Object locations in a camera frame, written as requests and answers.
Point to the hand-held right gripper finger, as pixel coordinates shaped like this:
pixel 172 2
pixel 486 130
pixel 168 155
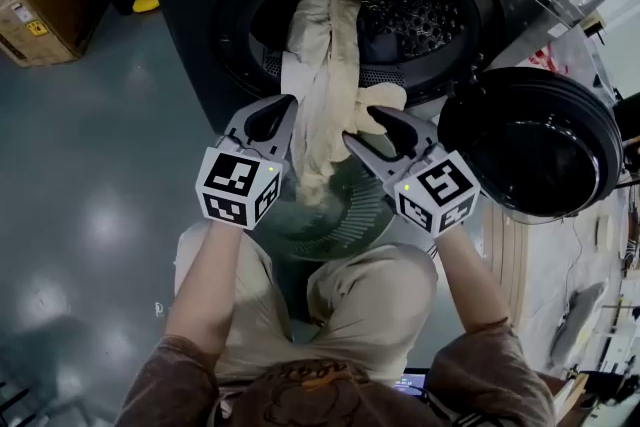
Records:
pixel 425 135
pixel 372 155

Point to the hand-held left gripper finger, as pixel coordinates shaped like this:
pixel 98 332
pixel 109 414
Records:
pixel 286 135
pixel 239 130

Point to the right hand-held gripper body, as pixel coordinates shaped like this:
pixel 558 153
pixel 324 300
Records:
pixel 440 195

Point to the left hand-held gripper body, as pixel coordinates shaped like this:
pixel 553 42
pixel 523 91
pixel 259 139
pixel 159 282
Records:
pixel 235 187

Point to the beige clothes garment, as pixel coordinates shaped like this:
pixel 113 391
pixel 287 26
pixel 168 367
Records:
pixel 325 90

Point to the green laundry basket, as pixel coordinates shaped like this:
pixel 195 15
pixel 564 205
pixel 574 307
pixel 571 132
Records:
pixel 345 220

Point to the black washing machine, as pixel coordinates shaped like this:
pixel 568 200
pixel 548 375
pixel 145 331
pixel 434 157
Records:
pixel 200 15

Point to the person's right forearm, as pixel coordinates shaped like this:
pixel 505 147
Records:
pixel 472 280

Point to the person's left forearm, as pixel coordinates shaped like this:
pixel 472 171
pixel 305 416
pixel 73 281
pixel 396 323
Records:
pixel 205 285

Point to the black washing machine door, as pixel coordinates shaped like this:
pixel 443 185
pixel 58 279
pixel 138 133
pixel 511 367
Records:
pixel 530 145

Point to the wooden slat platform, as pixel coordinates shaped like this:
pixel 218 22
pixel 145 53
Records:
pixel 505 265

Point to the person's beige trousers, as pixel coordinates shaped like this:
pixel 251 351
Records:
pixel 365 305

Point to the white and yellow foam cushion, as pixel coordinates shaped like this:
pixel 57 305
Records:
pixel 577 320

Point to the small black tablet screen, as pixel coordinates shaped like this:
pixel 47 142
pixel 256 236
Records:
pixel 410 382

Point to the person's brown printed shirt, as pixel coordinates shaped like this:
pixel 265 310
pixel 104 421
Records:
pixel 325 400

